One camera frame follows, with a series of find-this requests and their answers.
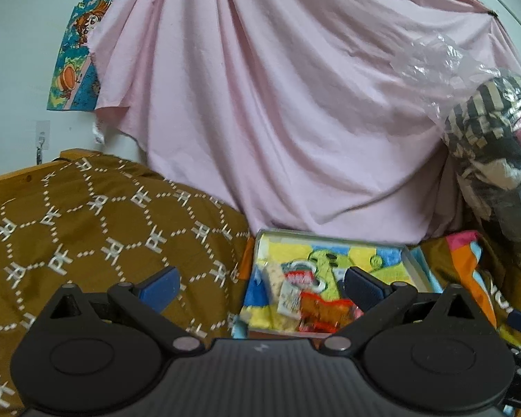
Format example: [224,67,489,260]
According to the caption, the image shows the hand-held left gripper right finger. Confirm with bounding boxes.
[319,265,493,354]

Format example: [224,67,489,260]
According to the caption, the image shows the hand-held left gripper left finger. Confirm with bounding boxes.
[37,265,207,354]

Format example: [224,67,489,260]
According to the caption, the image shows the orange tofu packet white top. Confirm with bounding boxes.
[277,284,366,334]

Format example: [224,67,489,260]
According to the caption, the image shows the grey box with cartoon lining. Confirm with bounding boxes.
[237,228,436,340]

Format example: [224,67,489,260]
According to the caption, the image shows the red white label snack packet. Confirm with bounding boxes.
[284,262,327,291]

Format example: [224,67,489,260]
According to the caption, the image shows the colourful cartoon printed blanket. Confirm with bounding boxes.
[410,230,521,359]

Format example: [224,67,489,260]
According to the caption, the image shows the brown patterned blanket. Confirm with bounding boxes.
[0,154,251,417]

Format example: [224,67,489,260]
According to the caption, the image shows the cream wafer snack packet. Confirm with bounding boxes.
[259,264,288,310]

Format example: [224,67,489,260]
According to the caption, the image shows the plastic bag of clothes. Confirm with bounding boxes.
[397,34,521,279]

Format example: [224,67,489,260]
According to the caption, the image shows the pink cloth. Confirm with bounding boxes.
[87,0,521,246]

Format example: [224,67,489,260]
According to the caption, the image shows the wooden bed frame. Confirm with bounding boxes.
[0,149,97,188]

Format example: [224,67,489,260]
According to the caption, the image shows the white wall outlet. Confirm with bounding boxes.
[35,120,51,162]

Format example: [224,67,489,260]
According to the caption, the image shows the wall poster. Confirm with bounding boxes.
[47,0,135,112]

